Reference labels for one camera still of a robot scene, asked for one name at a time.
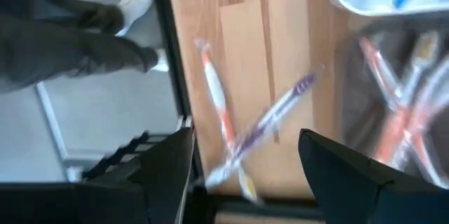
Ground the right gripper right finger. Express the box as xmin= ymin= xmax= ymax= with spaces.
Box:
xmin=297 ymin=128 xmax=394 ymax=224

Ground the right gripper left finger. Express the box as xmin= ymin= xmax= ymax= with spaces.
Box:
xmin=129 ymin=127 xmax=196 ymax=224

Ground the purple toothbrush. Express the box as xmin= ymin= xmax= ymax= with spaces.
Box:
xmin=204 ymin=72 xmax=317 ymax=189

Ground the smoky transparent plastic bin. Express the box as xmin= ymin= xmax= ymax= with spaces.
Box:
xmin=340 ymin=16 xmax=449 ymax=190

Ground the person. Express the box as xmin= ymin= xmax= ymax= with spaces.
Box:
xmin=0 ymin=0 xmax=170 ymax=95

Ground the silver aluminium bracket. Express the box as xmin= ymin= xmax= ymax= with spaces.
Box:
xmin=175 ymin=114 xmax=194 ymax=129

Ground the black aluminium table frame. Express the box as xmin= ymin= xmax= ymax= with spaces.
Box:
xmin=131 ymin=0 xmax=323 ymax=223

